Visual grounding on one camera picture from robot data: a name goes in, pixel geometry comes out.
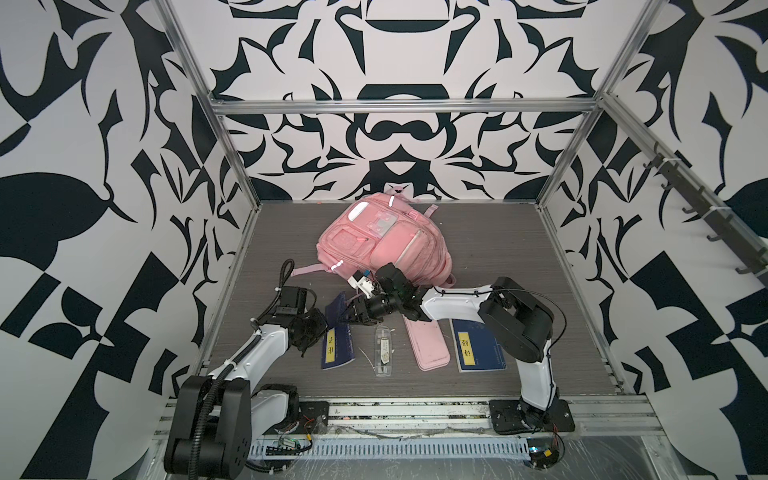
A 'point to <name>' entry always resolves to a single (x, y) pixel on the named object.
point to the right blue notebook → (476, 347)
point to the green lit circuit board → (543, 452)
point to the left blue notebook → (337, 347)
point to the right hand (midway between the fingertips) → (341, 323)
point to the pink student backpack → (377, 232)
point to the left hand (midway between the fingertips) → (328, 323)
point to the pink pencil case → (428, 343)
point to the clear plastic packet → (382, 351)
